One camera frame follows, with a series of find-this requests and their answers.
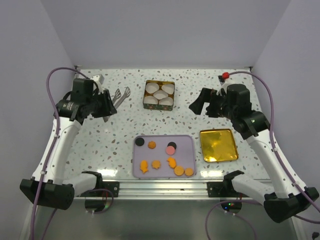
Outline orange fish cookie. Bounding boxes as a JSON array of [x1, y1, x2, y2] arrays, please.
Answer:
[[139, 160, 149, 174], [167, 157, 177, 169]]

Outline white paper cup centre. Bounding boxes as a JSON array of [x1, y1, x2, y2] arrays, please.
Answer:
[[153, 90, 169, 100]]

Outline purple cable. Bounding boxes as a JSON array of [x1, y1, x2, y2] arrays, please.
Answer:
[[203, 71, 320, 240], [29, 66, 91, 240]]

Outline white paper cup bottom-left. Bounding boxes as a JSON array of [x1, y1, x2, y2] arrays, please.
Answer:
[[143, 95, 159, 105]]

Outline orange swirl cookie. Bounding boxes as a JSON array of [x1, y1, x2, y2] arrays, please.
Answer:
[[147, 141, 157, 150]]

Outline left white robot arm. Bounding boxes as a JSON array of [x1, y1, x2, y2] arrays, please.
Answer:
[[19, 74, 117, 210]]

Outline pink round cookie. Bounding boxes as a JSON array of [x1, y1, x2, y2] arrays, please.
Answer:
[[165, 146, 176, 156]]

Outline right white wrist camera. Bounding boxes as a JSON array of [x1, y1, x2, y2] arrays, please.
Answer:
[[217, 72, 230, 95]]

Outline orange plain round cookie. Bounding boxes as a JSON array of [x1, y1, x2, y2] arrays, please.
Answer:
[[184, 167, 194, 177]]

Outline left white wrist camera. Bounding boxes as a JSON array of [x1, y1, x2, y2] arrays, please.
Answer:
[[90, 74, 105, 92]]

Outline metal tongs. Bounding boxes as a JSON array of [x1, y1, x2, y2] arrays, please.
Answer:
[[112, 86, 131, 109]]

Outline aluminium front rail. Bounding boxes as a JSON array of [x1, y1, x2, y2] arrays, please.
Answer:
[[31, 179, 273, 200]]

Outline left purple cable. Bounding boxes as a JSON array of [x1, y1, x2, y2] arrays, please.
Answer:
[[29, 66, 91, 240]]

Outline black sandwich cookie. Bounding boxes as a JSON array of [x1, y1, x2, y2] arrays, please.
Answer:
[[134, 137, 145, 147], [167, 141, 177, 150]]

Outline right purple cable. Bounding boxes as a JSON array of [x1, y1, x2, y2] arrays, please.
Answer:
[[203, 71, 320, 240]]

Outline white paper cup top-right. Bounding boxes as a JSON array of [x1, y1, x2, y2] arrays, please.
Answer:
[[161, 84, 175, 95]]

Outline green cookie tin box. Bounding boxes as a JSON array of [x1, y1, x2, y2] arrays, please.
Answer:
[[142, 80, 176, 111]]

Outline lilac plastic tray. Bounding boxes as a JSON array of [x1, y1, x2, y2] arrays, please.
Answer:
[[132, 135, 197, 179]]

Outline gold tin lid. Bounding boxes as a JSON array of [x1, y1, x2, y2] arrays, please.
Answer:
[[199, 128, 239, 163]]

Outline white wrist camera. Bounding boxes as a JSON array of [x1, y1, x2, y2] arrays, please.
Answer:
[[90, 74, 105, 92], [217, 72, 230, 95]]

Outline orange flower cookie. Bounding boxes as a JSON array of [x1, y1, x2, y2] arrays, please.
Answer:
[[151, 160, 162, 170]]

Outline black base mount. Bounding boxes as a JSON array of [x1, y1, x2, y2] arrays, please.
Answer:
[[206, 170, 244, 198], [81, 170, 120, 198]]

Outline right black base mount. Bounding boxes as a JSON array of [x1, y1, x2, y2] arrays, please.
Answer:
[[206, 170, 244, 198]]

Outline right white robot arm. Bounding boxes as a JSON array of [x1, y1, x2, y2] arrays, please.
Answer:
[[189, 83, 320, 223]]

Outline white paper cup top-left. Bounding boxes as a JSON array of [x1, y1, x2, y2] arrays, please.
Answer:
[[145, 82, 160, 94]]

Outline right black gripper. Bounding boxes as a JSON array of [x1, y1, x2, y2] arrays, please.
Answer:
[[189, 87, 237, 121]]

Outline white paper cup bottom-right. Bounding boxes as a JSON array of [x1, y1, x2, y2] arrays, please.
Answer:
[[159, 96, 174, 106]]

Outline orange dotted round cookie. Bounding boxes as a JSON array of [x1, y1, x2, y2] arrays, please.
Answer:
[[174, 165, 185, 176]]

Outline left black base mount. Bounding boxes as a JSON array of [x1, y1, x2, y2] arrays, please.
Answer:
[[81, 170, 120, 198]]

